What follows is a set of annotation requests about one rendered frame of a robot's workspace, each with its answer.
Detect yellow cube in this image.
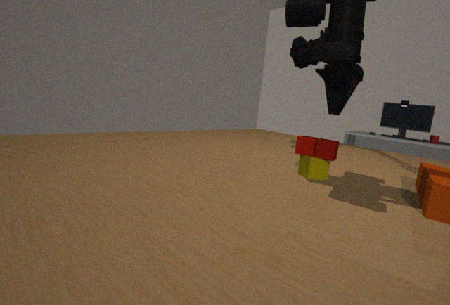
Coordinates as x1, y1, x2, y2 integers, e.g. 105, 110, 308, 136
297, 155, 330, 181

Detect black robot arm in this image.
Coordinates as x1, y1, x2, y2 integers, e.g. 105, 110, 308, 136
285, 0, 376, 69

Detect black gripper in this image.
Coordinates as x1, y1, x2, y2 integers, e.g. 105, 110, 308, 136
309, 18, 364, 115

